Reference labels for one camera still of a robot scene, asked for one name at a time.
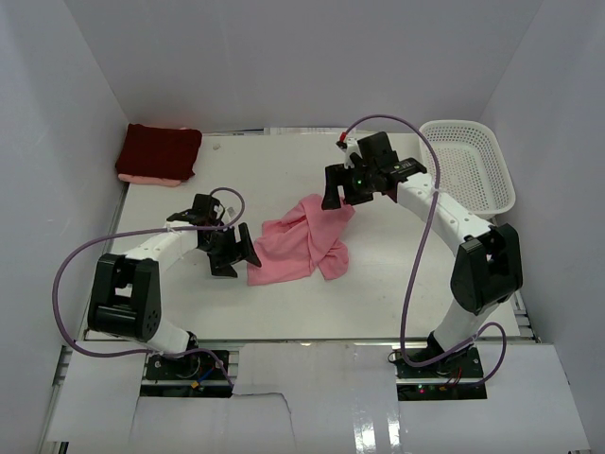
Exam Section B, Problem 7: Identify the white perforated plastic basket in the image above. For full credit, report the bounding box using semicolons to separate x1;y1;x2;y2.
419;120;516;219

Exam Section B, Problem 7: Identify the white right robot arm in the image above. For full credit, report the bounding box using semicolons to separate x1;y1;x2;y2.
321;131;523;368

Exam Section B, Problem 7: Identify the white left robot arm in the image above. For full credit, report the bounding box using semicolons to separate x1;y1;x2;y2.
87;194;262;356

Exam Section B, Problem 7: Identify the white paper strip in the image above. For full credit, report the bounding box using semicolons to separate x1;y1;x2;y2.
263;127;345;136

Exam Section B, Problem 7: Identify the folded light pink t-shirt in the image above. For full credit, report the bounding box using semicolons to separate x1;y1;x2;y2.
117;173;182;187

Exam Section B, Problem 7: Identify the folded dark red t-shirt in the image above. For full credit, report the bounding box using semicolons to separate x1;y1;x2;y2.
115;124;202;182

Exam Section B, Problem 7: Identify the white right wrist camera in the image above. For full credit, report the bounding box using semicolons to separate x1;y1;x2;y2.
337;131;363;168

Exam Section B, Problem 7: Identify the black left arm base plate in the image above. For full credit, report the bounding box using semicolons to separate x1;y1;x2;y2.
140;350;233;398

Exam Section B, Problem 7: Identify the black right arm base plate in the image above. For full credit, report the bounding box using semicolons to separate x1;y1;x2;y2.
389;347;488;402

